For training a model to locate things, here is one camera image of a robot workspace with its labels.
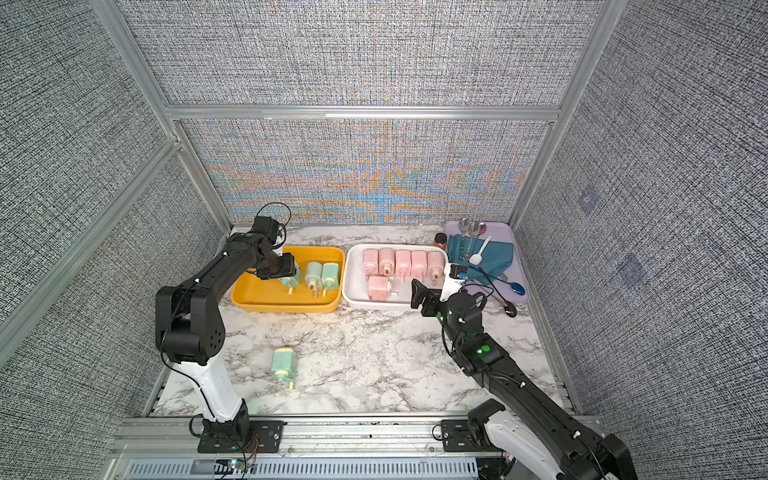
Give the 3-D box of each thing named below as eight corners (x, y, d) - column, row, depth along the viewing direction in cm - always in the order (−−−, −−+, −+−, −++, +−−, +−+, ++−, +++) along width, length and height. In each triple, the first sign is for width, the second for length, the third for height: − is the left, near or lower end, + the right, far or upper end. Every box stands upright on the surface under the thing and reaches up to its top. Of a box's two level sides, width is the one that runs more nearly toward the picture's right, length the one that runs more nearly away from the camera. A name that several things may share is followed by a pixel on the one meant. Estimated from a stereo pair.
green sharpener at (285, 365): (274, 389, 83) (266, 381, 77) (281, 356, 89) (274, 346, 83) (294, 389, 83) (287, 381, 77) (299, 356, 89) (294, 346, 83)
